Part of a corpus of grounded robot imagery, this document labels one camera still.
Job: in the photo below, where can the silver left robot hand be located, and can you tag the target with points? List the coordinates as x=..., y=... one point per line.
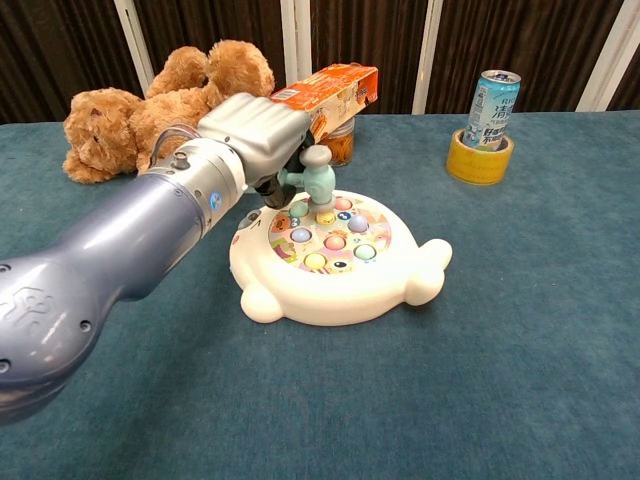
x=260, y=135

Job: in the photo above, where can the mint green toy hammer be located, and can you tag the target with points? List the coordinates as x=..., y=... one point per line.
x=316, y=179

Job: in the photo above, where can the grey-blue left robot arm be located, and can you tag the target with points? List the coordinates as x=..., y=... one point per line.
x=110, y=260

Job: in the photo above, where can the white whack-a-mole toy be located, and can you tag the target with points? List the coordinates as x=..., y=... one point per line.
x=340, y=295

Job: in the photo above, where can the glass jar with orange fruit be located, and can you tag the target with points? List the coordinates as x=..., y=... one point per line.
x=340, y=145

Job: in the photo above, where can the orange cardboard snack box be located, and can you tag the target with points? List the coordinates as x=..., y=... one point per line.
x=345, y=90

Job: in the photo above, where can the brown teddy bear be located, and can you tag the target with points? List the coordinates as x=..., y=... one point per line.
x=110, y=125

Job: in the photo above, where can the yellow tape roll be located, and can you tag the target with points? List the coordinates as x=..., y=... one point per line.
x=475, y=167

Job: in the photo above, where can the light blue drink can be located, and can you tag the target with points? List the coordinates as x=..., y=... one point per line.
x=490, y=110

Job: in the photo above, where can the white partition frame post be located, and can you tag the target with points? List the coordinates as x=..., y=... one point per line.
x=134, y=37
x=426, y=55
x=296, y=37
x=607, y=55

